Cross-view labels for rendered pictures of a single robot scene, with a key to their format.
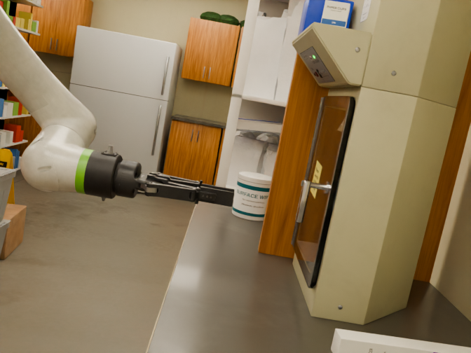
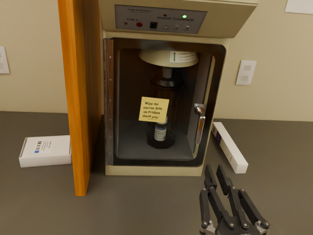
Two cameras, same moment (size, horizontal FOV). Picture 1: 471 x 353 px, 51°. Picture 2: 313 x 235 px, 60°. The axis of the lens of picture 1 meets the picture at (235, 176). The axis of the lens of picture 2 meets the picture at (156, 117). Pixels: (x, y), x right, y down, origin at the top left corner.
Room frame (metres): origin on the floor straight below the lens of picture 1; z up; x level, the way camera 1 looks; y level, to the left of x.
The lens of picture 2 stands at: (1.20, 0.49, 1.56)
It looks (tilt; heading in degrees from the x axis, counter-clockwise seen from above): 30 degrees down; 265
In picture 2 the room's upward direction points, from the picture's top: 5 degrees clockwise
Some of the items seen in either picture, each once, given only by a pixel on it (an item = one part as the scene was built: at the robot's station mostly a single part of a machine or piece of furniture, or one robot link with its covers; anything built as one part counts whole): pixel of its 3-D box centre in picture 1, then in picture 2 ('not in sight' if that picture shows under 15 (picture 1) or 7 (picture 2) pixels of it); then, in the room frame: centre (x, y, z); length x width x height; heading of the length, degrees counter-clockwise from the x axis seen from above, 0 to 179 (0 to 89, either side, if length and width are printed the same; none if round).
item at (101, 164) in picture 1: (106, 173); not in sight; (1.00, 0.26, 1.15); 0.09 x 0.06 x 0.12; 2
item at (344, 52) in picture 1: (322, 59); (174, 15); (1.12, -0.14, 1.46); 0.32 x 0.11 x 0.10; 2
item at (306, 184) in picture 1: (310, 201); (198, 125); (1.02, -0.16, 1.17); 0.05 x 0.03 x 0.10; 92
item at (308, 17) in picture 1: (324, 21); not in sight; (1.20, -0.14, 1.56); 0.10 x 0.10 x 0.09; 2
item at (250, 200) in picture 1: (253, 195); not in sight; (1.74, -0.07, 1.02); 0.13 x 0.13 x 0.15
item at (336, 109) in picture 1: (318, 183); (160, 111); (1.12, -0.19, 1.19); 0.30 x 0.01 x 0.40; 2
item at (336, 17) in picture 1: (334, 19); not in sight; (1.07, -0.14, 1.54); 0.05 x 0.05 x 0.06; 80
